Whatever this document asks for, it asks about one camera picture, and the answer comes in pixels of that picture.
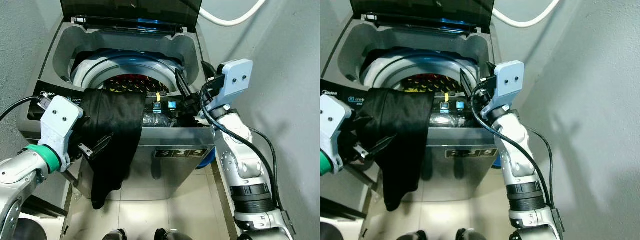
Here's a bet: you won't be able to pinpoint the black shiny trousers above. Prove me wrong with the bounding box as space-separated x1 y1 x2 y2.
79 87 147 210
356 87 435 212

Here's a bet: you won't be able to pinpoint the grey top-load washing machine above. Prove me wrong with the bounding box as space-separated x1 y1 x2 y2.
320 17 503 201
17 17 218 201

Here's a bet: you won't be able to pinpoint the yellow black patterned garment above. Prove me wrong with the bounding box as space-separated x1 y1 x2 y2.
402 75 463 95
102 75 175 96

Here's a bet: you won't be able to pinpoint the dark translucent washer lid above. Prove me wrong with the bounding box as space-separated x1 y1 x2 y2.
350 0 496 36
60 0 203 36

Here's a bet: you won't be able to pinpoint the black robot right foot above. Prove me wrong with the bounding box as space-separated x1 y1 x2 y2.
154 229 193 240
455 229 493 240

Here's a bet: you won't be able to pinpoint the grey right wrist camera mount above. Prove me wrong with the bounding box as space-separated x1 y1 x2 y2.
212 59 254 113
482 60 525 121

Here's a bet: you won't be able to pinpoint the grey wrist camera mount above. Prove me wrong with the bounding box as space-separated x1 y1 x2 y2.
482 60 525 121
39 96 84 173
320 94 353 173
212 59 254 113

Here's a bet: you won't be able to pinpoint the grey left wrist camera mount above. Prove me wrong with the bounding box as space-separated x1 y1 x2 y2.
39 96 84 173
320 94 353 173

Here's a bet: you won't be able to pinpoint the white hose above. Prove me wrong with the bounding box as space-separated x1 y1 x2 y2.
492 0 561 29
200 0 268 28

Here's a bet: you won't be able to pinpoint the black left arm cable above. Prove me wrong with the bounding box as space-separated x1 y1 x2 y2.
0 96 51 122

